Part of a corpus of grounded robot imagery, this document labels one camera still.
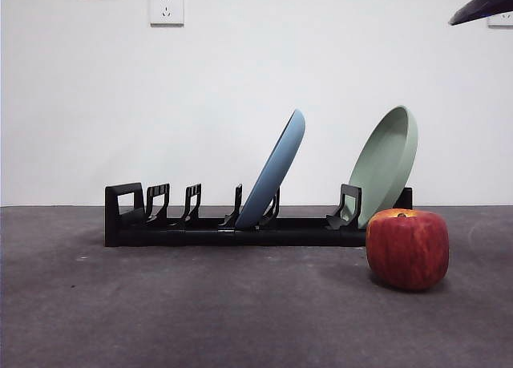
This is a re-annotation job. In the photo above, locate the red apple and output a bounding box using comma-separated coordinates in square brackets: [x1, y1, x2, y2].
[366, 208, 449, 292]

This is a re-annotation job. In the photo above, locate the pale green plate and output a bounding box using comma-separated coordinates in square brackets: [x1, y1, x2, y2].
[346, 105, 419, 229]

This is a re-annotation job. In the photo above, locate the blue plate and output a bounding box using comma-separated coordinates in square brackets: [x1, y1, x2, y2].
[234, 107, 306, 231]

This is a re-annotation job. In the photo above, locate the black plate rack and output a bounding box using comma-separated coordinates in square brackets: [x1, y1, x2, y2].
[103, 182, 414, 248]

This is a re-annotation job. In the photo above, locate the white wall socket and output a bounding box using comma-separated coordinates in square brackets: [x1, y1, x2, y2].
[487, 11, 513, 28]
[150, 0, 185, 27]

